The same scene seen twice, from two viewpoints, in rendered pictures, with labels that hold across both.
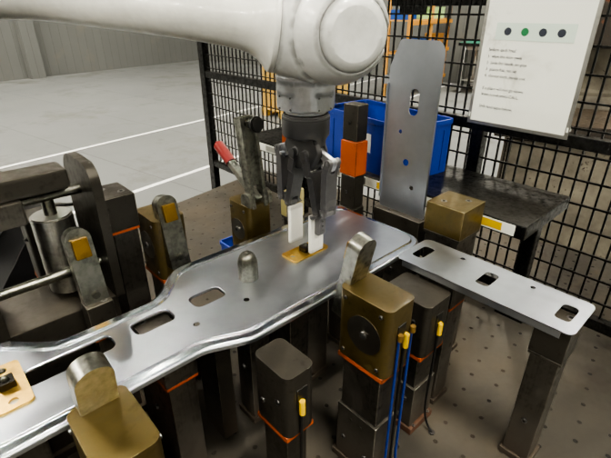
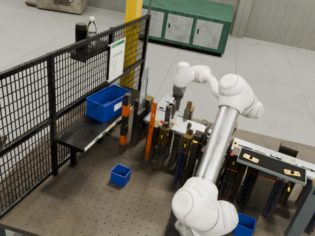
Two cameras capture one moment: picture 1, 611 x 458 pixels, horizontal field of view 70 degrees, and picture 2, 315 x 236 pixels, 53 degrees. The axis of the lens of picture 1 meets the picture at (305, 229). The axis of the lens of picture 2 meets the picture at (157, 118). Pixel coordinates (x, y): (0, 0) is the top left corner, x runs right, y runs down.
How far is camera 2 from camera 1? 2.53 m
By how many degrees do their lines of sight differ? 98
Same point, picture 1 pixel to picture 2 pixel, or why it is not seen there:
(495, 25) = (111, 55)
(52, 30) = not seen: outside the picture
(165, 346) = not seen: hidden behind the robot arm
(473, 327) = (130, 128)
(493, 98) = (112, 73)
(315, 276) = (181, 120)
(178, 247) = not seen: hidden behind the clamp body
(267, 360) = (206, 122)
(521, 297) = (170, 99)
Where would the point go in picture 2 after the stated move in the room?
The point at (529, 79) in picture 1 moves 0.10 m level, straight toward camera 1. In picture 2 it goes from (117, 65) to (130, 67)
